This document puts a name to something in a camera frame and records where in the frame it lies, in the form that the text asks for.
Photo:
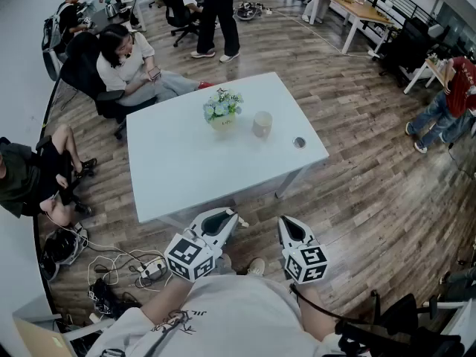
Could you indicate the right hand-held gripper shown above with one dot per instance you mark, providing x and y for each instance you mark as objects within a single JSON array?
[{"x": 306, "y": 262}]

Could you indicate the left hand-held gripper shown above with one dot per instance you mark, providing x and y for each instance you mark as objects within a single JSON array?
[{"x": 191, "y": 257}]

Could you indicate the beige cup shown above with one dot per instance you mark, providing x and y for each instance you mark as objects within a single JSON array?
[{"x": 262, "y": 126}]

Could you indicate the person's right forearm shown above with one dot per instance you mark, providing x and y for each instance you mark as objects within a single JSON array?
[{"x": 316, "y": 311}]

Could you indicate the person's left forearm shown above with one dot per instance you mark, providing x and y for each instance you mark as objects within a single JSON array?
[{"x": 167, "y": 299}]

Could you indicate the person's left shoe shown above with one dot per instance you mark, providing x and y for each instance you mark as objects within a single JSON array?
[{"x": 225, "y": 264}]

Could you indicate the person's shoe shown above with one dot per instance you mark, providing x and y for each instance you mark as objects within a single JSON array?
[
  {"x": 225, "y": 264},
  {"x": 256, "y": 267}
]

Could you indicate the person's right shoe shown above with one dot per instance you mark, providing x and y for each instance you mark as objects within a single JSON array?
[{"x": 256, "y": 267}]

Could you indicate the white power strip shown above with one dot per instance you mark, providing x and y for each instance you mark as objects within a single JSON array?
[{"x": 152, "y": 269}]

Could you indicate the person's white printed t-shirt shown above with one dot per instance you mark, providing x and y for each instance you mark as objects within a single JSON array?
[{"x": 241, "y": 311}]

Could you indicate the potted blue and white flowers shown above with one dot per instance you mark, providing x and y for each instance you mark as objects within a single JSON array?
[{"x": 222, "y": 108}]

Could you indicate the black bag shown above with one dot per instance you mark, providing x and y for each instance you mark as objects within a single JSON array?
[{"x": 394, "y": 329}]

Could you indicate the black and white helmet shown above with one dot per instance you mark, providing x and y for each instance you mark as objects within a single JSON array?
[{"x": 61, "y": 253}]

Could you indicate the round device on floor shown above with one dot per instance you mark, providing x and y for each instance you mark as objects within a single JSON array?
[{"x": 247, "y": 12}]

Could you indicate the white side table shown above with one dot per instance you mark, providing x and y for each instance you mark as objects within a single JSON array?
[{"x": 461, "y": 322}]

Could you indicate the small white-legged side desk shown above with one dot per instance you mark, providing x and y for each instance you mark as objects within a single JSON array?
[{"x": 427, "y": 71}]

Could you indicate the wooden desk with white legs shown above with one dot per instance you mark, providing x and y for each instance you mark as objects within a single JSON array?
[{"x": 357, "y": 7}]

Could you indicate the dark desk with white legs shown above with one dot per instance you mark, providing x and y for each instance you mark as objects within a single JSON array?
[{"x": 102, "y": 17}]

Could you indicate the steel kettle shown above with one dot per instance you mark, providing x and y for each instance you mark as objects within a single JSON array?
[{"x": 111, "y": 10}]

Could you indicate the black metal railing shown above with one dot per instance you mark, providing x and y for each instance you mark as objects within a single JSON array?
[{"x": 405, "y": 4}]

